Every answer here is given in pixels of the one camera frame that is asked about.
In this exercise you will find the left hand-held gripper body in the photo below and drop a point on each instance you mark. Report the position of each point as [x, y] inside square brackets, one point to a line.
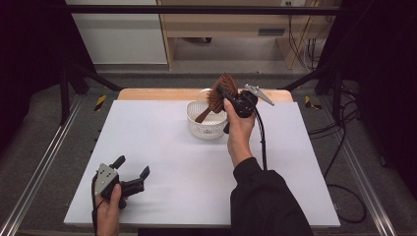
[106, 178]

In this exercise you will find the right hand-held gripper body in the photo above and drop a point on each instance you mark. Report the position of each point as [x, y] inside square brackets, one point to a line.
[246, 105]

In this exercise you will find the brown wooden hairbrush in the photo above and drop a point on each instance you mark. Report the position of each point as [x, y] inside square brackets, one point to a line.
[218, 95]

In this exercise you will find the white slotted plastic basket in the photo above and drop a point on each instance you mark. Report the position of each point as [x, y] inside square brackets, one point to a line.
[208, 131]

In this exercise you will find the person's right hand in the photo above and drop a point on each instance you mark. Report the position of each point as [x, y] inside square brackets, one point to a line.
[241, 137]

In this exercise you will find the person's left hand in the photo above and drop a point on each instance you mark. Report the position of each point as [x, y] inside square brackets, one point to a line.
[108, 216]

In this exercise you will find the white table cover sheet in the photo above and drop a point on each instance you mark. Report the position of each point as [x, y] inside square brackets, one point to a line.
[183, 164]

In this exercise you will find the yellow black floor tape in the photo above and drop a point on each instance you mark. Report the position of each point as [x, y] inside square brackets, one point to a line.
[100, 103]
[311, 103]

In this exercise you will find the light wooden table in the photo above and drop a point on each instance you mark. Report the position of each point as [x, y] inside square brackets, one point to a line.
[157, 94]

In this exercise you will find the light wooden desk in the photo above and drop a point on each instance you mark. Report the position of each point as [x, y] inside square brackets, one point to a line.
[223, 24]

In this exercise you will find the white cabinet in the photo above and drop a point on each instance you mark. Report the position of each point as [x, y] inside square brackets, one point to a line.
[121, 42]

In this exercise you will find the black curtain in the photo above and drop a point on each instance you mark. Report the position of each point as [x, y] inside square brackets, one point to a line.
[383, 82]
[32, 65]

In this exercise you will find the metal floor rail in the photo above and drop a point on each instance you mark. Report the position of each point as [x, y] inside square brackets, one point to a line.
[367, 193]
[36, 177]

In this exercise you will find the black frame leg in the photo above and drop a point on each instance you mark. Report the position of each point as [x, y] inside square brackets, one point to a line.
[336, 91]
[65, 95]

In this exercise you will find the black horizontal frame bar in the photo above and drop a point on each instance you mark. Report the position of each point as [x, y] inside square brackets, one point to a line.
[196, 9]

